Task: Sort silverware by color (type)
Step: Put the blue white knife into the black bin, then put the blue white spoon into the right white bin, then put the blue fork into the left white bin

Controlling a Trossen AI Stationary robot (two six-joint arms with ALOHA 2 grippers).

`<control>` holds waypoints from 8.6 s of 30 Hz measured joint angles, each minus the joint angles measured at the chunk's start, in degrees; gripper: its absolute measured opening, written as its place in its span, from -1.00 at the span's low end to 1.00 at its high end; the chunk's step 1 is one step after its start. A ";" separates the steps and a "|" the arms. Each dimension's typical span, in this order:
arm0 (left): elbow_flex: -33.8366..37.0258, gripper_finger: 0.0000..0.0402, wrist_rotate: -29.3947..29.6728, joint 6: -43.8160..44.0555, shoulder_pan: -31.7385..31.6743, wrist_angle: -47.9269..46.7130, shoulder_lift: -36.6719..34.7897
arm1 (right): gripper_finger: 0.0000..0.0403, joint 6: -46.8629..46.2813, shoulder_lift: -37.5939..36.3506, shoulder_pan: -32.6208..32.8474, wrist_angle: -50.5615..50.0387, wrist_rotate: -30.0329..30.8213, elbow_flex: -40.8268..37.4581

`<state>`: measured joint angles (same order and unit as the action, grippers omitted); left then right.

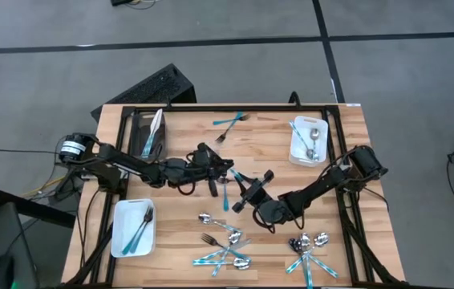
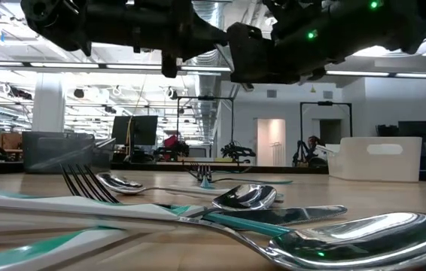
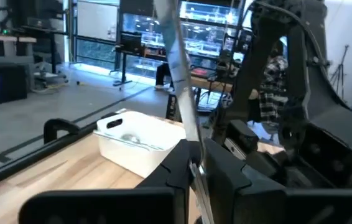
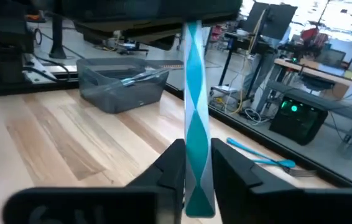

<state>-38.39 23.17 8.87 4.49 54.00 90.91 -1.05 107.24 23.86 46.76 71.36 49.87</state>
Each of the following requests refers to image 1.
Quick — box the black device with cables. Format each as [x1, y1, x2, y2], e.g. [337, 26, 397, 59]
[109, 0, 158, 10]

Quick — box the dark grey plastic bin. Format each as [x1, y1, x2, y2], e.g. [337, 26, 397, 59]
[129, 110, 168, 162]

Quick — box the yellow floor cable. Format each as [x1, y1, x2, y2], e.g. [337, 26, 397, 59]
[20, 176, 70, 198]

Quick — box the white plastic bin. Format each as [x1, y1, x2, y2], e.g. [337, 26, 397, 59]
[288, 115, 330, 168]
[109, 198, 157, 258]

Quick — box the grey desk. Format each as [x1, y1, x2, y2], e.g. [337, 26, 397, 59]
[0, 202, 40, 289]

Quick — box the black computer mouse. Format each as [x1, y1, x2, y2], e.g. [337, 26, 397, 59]
[0, 254, 16, 289]

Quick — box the cutlery pile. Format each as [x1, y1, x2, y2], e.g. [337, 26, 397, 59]
[288, 237, 339, 279]

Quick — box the black desk beam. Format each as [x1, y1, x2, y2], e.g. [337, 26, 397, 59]
[0, 188, 78, 230]

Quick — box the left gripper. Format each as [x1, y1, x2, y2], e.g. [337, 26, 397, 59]
[190, 142, 235, 198]

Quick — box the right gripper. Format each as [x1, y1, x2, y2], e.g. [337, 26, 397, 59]
[231, 169, 275, 214]

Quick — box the black metal table frame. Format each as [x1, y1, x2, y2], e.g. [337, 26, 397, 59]
[64, 103, 407, 289]

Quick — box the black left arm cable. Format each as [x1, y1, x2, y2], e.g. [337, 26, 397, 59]
[176, 176, 197, 197]

